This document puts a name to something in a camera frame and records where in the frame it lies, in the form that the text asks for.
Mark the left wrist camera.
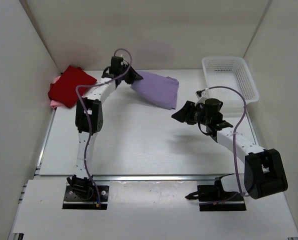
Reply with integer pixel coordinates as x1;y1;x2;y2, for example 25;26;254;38
119;54;130;66

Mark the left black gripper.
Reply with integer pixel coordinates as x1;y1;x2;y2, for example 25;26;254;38
118;62;142;84

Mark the pink t shirt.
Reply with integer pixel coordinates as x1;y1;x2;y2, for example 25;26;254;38
48;76;78;109

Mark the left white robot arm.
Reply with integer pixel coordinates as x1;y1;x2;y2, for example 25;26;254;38
71;56;143;183

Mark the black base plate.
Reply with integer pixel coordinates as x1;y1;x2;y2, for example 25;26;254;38
62;185;110;210
185;176;247;212

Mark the red t shirt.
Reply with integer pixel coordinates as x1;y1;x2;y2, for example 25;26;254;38
48;65;97;109

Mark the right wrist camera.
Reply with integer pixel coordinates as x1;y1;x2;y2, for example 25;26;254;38
195;90;209;105

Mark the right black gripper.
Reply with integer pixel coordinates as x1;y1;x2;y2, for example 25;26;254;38
172;101;211;127

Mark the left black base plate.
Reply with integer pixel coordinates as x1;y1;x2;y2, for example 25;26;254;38
62;185;110;210

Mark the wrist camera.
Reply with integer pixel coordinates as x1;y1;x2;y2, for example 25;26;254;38
119;54;130;66
195;90;209;105

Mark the aluminium rail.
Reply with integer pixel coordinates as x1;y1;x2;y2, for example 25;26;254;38
93;174;225;182

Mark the lavender t shirt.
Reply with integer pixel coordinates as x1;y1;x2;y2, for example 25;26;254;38
131;70;180;110

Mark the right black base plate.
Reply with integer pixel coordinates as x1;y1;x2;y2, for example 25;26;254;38
185;176;247;212

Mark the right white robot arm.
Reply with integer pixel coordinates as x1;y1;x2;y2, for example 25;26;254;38
171;98;288;199

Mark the white plastic basket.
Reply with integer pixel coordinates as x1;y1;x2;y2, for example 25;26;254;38
201;56;259;114

